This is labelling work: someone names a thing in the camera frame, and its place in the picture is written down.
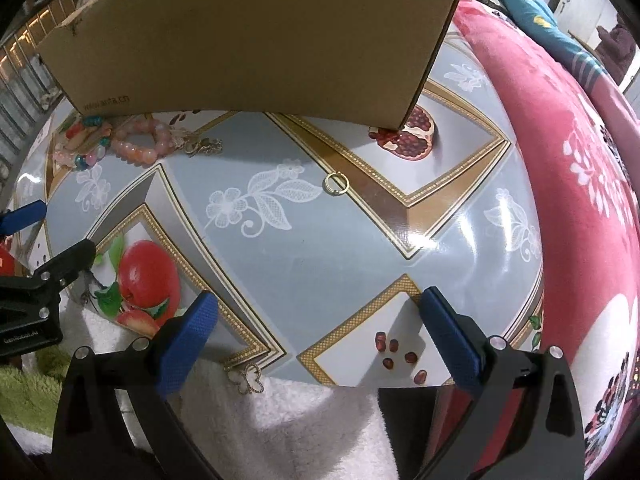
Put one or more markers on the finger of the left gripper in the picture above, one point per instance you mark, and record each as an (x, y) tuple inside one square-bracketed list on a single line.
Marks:
[(13, 221), (37, 296)]

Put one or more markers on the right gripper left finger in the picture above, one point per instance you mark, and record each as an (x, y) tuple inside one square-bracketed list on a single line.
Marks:
[(114, 420)]

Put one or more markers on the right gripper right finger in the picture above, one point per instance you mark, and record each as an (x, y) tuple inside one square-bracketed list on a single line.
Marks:
[(523, 421)]

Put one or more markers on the gold butterfly charm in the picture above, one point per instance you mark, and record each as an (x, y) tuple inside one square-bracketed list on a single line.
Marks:
[(192, 145)]

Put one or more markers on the green fuzzy rug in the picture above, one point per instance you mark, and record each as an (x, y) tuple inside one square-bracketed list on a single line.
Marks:
[(30, 390)]

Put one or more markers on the red floral blanket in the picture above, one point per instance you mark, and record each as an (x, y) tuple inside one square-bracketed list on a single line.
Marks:
[(588, 222)]

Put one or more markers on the person in dark clothes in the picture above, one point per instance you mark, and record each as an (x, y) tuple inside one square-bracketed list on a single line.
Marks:
[(617, 49)]

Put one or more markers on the brown cardboard box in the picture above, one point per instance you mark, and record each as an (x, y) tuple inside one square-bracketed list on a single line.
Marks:
[(361, 61)]

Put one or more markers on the teal blue pillow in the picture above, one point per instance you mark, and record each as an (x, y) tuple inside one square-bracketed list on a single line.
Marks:
[(536, 19)]

